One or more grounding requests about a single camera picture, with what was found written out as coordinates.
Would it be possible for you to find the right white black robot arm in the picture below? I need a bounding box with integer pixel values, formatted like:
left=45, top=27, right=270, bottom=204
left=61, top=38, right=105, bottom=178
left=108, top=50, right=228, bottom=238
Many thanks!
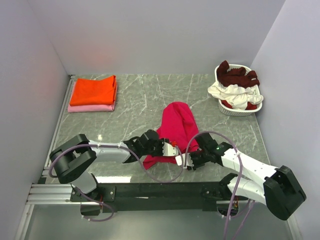
left=183, top=131, right=307, bottom=221

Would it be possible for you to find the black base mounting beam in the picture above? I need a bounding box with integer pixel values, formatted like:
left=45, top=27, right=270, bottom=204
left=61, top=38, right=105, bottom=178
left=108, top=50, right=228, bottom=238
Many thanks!
left=70, top=181, right=232, bottom=217

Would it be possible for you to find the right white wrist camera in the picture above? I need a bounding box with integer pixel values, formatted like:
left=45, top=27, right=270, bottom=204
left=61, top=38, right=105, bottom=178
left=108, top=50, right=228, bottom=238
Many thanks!
left=175, top=153, right=194, bottom=169

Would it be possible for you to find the folded light pink t shirt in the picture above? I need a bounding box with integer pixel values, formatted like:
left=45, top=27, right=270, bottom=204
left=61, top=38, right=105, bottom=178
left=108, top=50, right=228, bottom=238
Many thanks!
left=67, top=80, right=118, bottom=113

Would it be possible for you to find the aluminium frame rail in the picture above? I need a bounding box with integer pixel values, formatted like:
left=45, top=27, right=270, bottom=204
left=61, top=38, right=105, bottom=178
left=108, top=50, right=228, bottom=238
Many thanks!
left=13, top=74, right=101, bottom=240

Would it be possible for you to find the white crumpled garment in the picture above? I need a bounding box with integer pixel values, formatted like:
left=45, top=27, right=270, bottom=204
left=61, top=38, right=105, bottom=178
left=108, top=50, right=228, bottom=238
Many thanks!
left=207, top=81, right=264, bottom=111

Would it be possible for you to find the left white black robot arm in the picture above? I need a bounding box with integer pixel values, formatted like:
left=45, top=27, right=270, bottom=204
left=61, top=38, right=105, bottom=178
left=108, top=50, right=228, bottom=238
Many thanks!
left=49, top=129, right=172, bottom=201

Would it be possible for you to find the dark maroon garment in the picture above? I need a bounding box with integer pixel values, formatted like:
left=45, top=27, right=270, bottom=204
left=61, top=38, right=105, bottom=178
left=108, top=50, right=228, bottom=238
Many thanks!
left=216, top=60, right=260, bottom=89

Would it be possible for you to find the white plastic laundry basket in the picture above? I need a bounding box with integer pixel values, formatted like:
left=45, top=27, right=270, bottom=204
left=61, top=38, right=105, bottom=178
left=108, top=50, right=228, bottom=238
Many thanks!
left=213, top=64, right=263, bottom=117

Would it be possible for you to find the folded orange t shirt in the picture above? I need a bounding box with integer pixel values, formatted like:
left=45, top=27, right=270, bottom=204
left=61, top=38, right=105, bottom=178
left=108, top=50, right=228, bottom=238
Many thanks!
left=69, top=75, right=117, bottom=107

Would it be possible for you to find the red garment in basket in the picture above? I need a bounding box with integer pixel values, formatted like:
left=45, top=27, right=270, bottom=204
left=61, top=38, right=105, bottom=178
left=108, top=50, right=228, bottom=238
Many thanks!
left=221, top=100, right=257, bottom=111

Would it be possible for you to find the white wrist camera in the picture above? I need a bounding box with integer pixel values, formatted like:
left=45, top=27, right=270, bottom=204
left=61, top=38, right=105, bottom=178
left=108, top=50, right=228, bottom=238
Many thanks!
left=175, top=153, right=194, bottom=169
left=162, top=142, right=179, bottom=157

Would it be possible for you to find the crimson pink t shirt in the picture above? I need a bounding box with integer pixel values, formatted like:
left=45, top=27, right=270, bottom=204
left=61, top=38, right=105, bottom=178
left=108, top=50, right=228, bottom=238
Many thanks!
left=156, top=101, right=199, bottom=154

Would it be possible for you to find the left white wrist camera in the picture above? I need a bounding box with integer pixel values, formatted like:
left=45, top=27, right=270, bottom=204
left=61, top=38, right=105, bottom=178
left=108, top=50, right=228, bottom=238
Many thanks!
left=162, top=142, right=179, bottom=157

